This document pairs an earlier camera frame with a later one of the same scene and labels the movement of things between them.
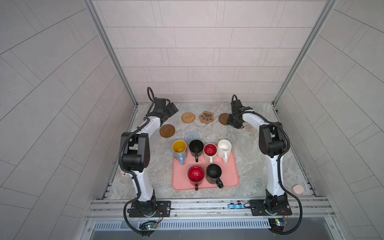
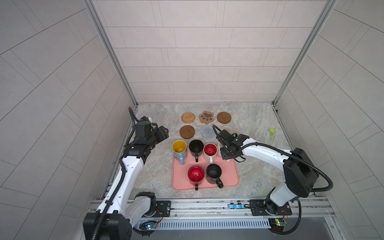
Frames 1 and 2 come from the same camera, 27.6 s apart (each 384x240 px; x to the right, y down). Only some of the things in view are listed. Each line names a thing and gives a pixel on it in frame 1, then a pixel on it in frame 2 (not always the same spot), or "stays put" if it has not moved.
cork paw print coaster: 206,117 stays put
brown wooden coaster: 223,118 stays put
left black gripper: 170,111 -> 160,133
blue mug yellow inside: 179,150 stays put
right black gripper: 229,120 -> 224,157
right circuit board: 277,223 stays put
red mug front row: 196,174 stays put
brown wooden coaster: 167,130 -> 187,131
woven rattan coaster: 188,117 stays put
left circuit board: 148,225 stays put
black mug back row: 196,148 stays put
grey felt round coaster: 190,136 -> 207,131
